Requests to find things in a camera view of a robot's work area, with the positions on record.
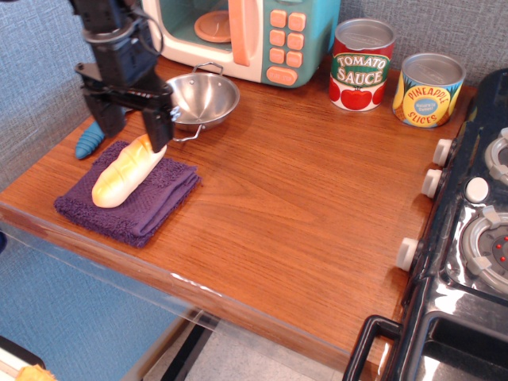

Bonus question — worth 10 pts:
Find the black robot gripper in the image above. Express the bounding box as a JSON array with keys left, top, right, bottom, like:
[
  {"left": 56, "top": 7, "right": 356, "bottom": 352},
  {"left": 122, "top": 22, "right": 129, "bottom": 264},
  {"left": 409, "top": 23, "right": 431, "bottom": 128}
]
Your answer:
[{"left": 75, "top": 21, "right": 174, "bottom": 153}]

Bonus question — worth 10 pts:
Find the toy bread loaf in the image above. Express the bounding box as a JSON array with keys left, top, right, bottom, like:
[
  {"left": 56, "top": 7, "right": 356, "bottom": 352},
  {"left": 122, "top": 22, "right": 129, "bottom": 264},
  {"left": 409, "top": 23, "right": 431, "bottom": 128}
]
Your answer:
[{"left": 91, "top": 134, "right": 167, "bottom": 209}]

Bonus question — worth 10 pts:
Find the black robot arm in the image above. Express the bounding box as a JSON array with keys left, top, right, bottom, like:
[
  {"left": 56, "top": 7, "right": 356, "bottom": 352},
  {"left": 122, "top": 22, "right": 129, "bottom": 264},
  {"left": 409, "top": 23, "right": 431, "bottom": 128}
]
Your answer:
[{"left": 71, "top": 1, "right": 175, "bottom": 152}]

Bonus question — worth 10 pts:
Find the purple folded towel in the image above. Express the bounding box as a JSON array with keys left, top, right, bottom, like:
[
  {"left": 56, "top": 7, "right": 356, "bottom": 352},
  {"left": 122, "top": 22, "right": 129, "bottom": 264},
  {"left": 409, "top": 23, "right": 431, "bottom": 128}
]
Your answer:
[{"left": 54, "top": 140, "right": 201, "bottom": 248}]

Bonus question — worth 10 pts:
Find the orange microwave turntable plate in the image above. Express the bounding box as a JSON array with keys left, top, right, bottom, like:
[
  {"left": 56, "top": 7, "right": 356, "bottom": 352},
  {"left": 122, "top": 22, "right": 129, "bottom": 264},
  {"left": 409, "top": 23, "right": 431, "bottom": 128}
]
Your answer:
[{"left": 194, "top": 10, "right": 231, "bottom": 44}]

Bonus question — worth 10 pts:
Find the teal toy microwave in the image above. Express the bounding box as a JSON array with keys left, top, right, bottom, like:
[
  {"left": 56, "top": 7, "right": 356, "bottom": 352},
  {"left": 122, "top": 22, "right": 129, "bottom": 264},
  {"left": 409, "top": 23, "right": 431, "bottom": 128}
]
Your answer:
[{"left": 141, "top": 1, "right": 341, "bottom": 88}]

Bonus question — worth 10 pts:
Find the tomato sauce can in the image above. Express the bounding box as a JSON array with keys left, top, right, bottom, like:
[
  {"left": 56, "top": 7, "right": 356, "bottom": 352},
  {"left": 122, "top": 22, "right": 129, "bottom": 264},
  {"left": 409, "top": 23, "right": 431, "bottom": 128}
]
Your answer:
[{"left": 329, "top": 18, "right": 396, "bottom": 112}]

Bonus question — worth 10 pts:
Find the yellow object at corner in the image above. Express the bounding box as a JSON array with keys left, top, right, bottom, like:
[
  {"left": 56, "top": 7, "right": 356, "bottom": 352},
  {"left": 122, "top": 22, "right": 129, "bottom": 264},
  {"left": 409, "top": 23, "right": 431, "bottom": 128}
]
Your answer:
[{"left": 15, "top": 364, "right": 56, "bottom": 381}]

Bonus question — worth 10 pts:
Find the pineapple slices can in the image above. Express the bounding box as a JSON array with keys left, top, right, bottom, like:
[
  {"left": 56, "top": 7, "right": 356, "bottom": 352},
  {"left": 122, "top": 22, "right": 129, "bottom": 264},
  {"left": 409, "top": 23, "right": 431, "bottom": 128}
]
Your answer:
[{"left": 392, "top": 52, "right": 466, "bottom": 129}]

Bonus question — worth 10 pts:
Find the white stove knob middle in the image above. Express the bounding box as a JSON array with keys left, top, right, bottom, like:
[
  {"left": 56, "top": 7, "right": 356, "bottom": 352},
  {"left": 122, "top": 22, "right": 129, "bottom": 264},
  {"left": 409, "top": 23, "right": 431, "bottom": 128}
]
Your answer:
[{"left": 421, "top": 169, "right": 442, "bottom": 198}]

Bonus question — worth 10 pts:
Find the white stove knob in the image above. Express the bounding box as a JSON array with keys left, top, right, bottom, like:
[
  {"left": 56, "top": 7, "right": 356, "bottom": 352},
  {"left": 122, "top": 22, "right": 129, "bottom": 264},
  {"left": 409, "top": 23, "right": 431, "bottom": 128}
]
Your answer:
[
  {"left": 396, "top": 237, "right": 419, "bottom": 271},
  {"left": 421, "top": 169, "right": 442, "bottom": 198},
  {"left": 433, "top": 139, "right": 453, "bottom": 167}
]

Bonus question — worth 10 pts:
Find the white stove knob bottom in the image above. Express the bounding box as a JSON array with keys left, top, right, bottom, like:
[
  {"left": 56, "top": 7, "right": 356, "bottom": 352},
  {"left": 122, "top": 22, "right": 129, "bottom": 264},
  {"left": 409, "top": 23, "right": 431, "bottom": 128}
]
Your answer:
[{"left": 396, "top": 237, "right": 419, "bottom": 271}]

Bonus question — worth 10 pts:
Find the white stove knob top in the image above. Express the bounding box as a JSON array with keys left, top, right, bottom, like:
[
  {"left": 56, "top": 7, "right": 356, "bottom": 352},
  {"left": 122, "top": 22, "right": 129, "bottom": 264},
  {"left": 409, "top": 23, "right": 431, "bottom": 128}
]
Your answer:
[{"left": 433, "top": 139, "right": 453, "bottom": 167}]

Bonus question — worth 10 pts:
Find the black toy stove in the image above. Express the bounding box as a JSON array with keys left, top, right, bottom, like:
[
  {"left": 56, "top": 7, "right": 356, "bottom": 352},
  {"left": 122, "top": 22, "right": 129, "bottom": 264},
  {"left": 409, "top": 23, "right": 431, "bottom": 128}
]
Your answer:
[{"left": 342, "top": 68, "right": 508, "bottom": 381}]

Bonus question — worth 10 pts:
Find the fork with blue handle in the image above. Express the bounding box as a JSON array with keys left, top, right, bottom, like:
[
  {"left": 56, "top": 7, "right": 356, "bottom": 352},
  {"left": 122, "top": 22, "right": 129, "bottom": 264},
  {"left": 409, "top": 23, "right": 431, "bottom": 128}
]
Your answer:
[{"left": 75, "top": 121, "right": 107, "bottom": 160}]

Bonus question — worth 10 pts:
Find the small steel bowl with handles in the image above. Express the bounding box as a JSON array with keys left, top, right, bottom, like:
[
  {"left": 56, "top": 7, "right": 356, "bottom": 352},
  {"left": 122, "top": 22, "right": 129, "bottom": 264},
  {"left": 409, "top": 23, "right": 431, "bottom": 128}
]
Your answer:
[{"left": 167, "top": 61, "right": 240, "bottom": 143}]

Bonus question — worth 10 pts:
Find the black oven door handle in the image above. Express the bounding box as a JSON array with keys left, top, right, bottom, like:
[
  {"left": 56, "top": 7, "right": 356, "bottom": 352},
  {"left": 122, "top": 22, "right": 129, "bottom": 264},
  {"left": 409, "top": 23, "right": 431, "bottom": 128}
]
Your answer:
[{"left": 342, "top": 315, "right": 402, "bottom": 381}]

